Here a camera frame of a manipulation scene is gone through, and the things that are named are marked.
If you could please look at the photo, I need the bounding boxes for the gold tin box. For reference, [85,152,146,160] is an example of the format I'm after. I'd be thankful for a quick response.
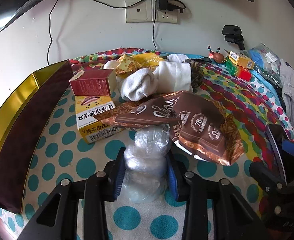
[0,60,73,214]

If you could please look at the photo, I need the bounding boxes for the yellow cracker snack bag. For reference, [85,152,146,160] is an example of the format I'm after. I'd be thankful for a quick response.
[115,53,164,75]

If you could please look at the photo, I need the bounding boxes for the colourful polka dot cloth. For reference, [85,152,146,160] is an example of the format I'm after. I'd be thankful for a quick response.
[0,63,294,239]

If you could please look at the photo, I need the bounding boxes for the green red box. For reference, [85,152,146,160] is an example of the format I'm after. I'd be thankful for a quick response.
[225,58,252,81]

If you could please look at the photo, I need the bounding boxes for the black power adapter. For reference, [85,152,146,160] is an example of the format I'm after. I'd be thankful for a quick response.
[156,0,186,13]

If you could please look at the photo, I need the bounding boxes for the clear bag blue contents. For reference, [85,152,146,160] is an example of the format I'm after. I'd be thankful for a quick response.
[247,43,282,87]

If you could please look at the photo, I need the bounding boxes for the dark red small box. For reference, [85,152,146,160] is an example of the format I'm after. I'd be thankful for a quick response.
[69,69,117,96]

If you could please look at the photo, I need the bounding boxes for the white sock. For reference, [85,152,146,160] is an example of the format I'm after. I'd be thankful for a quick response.
[117,54,193,101]

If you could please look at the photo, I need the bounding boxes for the brown oat snack bag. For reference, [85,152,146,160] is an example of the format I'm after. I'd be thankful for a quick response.
[96,90,244,166]

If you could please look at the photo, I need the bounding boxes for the thin grey hanging cable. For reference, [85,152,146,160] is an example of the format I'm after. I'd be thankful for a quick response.
[46,0,64,66]

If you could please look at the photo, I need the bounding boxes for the clear plastic bag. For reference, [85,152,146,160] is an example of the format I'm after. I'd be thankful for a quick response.
[123,124,171,203]

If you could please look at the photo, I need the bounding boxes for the white wall socket plate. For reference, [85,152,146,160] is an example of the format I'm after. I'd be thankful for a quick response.
[125,0,178,24]

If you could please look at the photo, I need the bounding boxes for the yellow medicine box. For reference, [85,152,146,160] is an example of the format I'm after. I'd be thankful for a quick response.
[75,96,122,144]

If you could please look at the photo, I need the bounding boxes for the grey cloth garment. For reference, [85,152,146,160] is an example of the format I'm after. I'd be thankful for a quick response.
[280,59,294,127]

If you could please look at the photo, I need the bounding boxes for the small yellow white carton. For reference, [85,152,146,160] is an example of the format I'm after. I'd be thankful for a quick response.
[228,51,255,69]

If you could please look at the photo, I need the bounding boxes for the black clamp mount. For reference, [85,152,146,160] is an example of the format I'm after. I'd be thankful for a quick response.
[222,25,245,50]

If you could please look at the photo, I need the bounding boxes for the brown patterned sock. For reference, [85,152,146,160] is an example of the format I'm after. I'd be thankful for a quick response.
[184,59,204,88]

